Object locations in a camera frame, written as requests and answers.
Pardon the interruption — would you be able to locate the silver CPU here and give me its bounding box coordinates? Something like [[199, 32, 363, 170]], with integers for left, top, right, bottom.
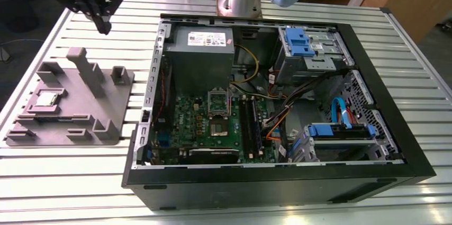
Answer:
[[36, 93, 59, 107]]

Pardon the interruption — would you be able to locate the CPU socket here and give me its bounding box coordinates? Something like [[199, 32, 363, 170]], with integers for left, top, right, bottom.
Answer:
[[209, 118, 231, 138]]

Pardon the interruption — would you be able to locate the grey power supply unit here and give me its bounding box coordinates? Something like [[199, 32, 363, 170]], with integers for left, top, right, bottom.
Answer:
[[164, 26, 236, 96]]

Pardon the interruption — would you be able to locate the grey parts rack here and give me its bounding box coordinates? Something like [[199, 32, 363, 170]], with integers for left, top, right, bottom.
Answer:
[[5, 47, 136, 147]]

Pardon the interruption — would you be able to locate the green motherboard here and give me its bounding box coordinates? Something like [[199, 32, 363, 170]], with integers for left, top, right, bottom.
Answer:
[[147, 87, 280, 165]]

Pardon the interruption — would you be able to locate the blue plastic bay clip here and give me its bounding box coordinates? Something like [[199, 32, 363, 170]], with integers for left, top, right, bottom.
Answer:
[[287, 28, 315, 58]]

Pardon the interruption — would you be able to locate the blue board connector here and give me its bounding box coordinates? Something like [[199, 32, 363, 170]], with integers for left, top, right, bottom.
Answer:
[[157, 132, 171, 148]]

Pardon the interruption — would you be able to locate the black RAM slot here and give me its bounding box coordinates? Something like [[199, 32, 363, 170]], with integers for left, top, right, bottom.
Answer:
[[248, 97, 259, 157], [240, 97, 252, 157], [244, 97, 256, 157]]

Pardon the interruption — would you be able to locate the tall metal drive cage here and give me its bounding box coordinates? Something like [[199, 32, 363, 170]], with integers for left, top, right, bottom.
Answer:
[[275, 26, 356, 85]]

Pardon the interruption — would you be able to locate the blue RAM stick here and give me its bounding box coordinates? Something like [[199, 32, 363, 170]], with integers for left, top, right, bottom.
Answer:
[[252, 97, 264, 155]]

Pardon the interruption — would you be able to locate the black graphics card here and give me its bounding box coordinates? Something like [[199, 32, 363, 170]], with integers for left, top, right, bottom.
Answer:
[[177, 147, 240, 165]]

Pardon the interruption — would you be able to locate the hard disk in blue carrier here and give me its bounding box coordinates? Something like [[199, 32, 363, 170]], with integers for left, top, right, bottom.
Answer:
[[307, 123, 376, 141]]

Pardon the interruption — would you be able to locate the black PC case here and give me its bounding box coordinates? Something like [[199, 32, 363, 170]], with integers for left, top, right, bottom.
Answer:
[[121, 12, 437, 212]]

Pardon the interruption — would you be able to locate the low metal disk bay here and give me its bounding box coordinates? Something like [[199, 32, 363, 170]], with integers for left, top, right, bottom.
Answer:
[[303, 123, 381, 162]]

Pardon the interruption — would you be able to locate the blue floor cable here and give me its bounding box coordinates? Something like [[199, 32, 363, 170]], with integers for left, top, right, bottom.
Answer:
[[0, 38, 47, 49]]

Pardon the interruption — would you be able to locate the thin red wire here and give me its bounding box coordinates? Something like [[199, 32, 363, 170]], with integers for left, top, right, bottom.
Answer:
[[160, 63, 168, 107]]

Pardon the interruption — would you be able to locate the yellow wire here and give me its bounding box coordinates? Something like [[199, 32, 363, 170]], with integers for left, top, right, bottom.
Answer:
[[231, 44, 260, 85]]

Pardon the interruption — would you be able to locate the black cable bundle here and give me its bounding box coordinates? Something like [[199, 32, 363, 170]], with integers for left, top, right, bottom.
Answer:
[[264, 70, 349, 128]]

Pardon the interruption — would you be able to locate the orange wire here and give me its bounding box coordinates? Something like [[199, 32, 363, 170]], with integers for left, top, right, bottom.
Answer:
[[265, 103, 295, 141]]

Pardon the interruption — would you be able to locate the blue flat wire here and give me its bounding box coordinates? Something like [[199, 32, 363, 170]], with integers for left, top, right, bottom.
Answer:
[[331, 97, 353, 129]]

